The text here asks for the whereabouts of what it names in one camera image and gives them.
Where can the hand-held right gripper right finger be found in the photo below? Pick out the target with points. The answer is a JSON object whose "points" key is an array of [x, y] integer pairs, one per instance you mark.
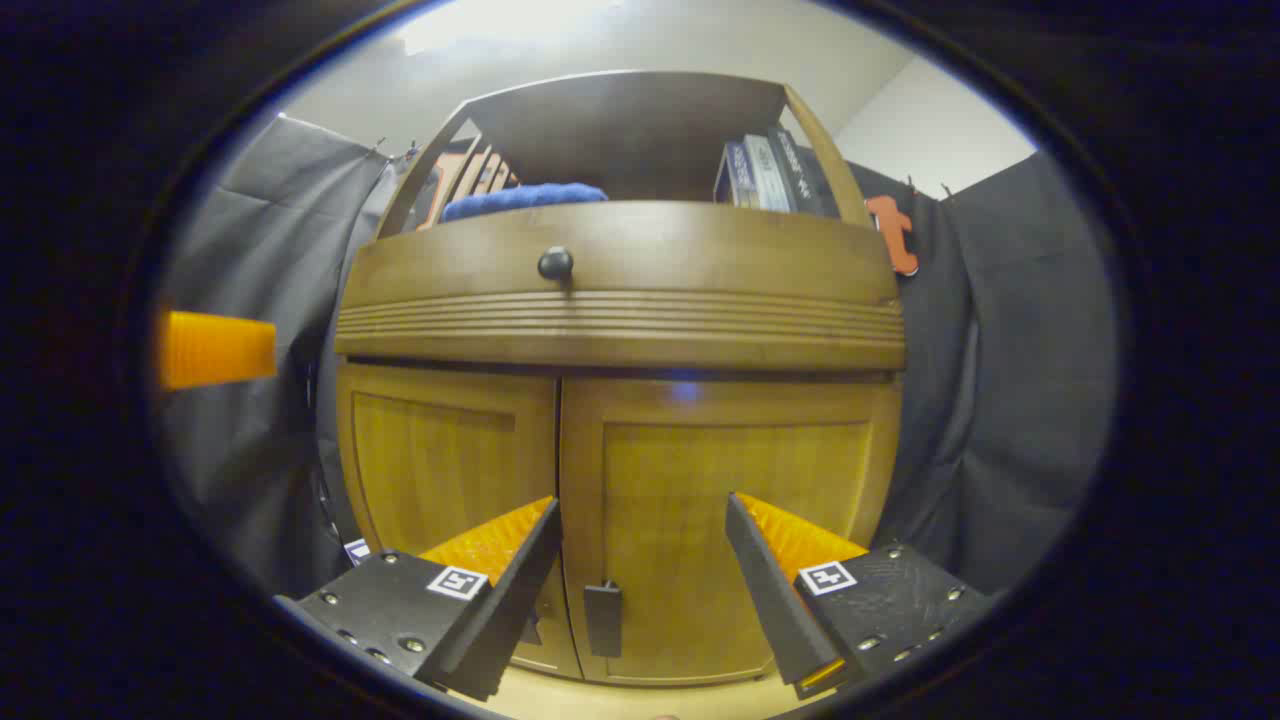
{"points": [[775, 600]]}

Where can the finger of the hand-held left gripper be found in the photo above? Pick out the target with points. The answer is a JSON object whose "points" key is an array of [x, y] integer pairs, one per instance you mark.
{"points": [[215, 350]]}

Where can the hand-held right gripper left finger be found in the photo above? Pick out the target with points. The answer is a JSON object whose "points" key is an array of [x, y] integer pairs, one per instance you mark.
{"points": [[510, 610]]}

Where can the wooden cabinet door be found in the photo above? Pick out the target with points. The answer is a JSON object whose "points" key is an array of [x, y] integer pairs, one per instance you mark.
{"points": [[440, 450], [690, 470]]}

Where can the wooden double-door shoe cabinet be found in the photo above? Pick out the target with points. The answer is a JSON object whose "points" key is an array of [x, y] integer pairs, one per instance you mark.
{"points": [[620, 330]]}

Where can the wooden cabinet drawer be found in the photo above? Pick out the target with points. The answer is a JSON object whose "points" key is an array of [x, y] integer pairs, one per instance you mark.
{"points": [[700, 260]]}

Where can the white printed box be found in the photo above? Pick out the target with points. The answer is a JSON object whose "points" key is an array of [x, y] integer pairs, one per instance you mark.
{"points": [[357, 552]]}

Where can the wooden slatted rack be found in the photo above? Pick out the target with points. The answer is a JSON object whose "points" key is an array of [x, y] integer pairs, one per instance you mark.
{"points": [[470, 180]]}

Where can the black backdrop cloth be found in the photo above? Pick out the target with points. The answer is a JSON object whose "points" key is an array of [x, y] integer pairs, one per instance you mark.
{"points": [[1010, 380]]}

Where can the blue folded towel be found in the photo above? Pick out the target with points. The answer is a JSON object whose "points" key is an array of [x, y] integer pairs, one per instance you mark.
{"points": [[525, 198]]}

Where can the black round drawer knob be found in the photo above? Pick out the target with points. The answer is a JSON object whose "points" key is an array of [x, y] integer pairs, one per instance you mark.
{"points": [[556, 264]]}

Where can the grey book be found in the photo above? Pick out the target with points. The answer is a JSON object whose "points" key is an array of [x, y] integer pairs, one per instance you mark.
{"points": [[770, 172]]}

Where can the black book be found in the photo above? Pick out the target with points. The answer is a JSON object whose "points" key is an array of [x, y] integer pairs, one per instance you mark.
{"points": [[805, 170]]}

